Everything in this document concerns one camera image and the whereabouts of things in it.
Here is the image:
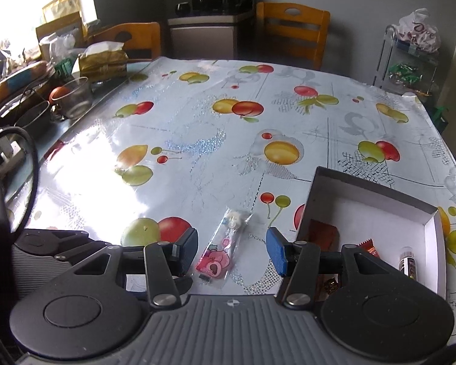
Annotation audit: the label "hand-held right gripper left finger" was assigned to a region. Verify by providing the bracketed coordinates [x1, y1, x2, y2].
[72, 227, 200, 308]

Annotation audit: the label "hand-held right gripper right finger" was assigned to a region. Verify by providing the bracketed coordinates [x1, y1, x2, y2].
[266, 227, 399, 309]

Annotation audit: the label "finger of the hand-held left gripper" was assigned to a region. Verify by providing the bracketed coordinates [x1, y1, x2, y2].
[173, 276, 194, 295]
[52, 229, 111, 263]

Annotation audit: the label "pink candy packet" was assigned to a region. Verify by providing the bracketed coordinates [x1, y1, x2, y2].
[195, 205, 253, 286]

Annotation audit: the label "red striped snack packet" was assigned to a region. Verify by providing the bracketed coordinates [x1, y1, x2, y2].
[308, 220, 341, 253]

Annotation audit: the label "brown foil candy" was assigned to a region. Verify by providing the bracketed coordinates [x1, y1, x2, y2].
[317, 276, 340, 295]

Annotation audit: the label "red-orange snack bar packet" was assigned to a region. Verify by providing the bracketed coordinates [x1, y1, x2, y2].
[357, 238, 382, 261]

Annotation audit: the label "white cardboard box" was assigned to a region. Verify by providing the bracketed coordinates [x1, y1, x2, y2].
[294, 166, 449, 299]

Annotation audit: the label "fruit print tablecloth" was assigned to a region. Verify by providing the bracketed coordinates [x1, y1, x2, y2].
[4, 56, 456, 312]

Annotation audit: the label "dark cooking pot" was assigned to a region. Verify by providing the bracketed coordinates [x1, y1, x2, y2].
[14, 101, 51, 137]

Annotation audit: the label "orange and blue bag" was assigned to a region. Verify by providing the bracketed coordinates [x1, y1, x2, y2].
[0, 61, 48, 109]

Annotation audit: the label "glass cup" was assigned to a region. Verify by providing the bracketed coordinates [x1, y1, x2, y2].
[52, 77, 94, 119]

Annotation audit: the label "green tissue pack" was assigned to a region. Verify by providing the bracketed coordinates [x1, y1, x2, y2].
[71, 41, 129, 82]

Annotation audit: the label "brown cardboard box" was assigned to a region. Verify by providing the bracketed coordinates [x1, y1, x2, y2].
[35, 11, 85, 46]

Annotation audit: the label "green box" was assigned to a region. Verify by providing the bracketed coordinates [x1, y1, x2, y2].
[435, 106, 450, 134]

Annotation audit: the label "grey cabinet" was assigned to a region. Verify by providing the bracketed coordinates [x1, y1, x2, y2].
[167, 11, 257, 61]

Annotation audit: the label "wooden chair back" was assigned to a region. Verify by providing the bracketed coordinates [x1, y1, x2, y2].
[255, 2, 331, 71]

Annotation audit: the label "wooden chair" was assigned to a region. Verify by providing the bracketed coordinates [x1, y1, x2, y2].
[87, 22, 162, 63]
[255, 2, 331, 71]

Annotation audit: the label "yellow envelope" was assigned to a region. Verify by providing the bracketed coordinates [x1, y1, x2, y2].
[42, 0, 80, 23]

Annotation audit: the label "green wrapped packets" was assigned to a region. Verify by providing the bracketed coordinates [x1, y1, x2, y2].
[388, 63, 422, 85]

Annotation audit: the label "metal shelf rack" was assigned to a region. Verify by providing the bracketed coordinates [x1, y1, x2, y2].
[372, 25, 441, 103]

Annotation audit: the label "printed white plastic bag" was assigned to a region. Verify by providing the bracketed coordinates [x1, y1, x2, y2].
[397, 8, 441, 53]

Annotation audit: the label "thick black cable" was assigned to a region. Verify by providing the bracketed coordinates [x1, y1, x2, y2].
[0, 125, 40, 232]

